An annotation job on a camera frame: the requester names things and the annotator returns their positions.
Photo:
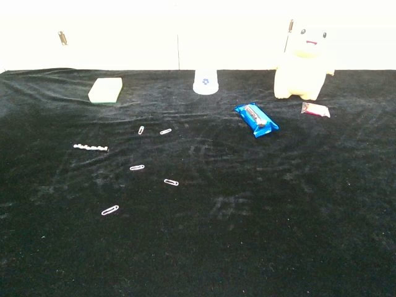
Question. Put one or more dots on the silver paper clip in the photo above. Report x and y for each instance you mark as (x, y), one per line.
(109, 210)
(141, 130)
(137, 167)
(171, 182)
(166, 131)

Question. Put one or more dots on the small silver metal part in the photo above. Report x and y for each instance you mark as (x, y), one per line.
(91, 147)

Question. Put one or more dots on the blue snack bar wrapper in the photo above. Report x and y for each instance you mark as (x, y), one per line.
(255, 120)

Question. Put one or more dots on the white paper cup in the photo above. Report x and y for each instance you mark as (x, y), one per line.
(205, 85)

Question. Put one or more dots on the black velvet tablecloth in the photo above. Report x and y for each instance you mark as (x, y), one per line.
(198, 216)

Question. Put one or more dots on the yellow sponge block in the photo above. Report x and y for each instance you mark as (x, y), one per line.
(105, 89)

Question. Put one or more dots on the yellow duck plush toy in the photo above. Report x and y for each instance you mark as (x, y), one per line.
(300, 77)

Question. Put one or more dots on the small red candy packet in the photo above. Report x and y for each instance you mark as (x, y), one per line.
(317, 109)

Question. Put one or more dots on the woven folding screen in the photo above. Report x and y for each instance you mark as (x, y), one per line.
(123, 46)

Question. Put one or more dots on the metal screen hinge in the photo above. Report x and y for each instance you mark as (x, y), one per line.
(290, 26)
(62, 38)

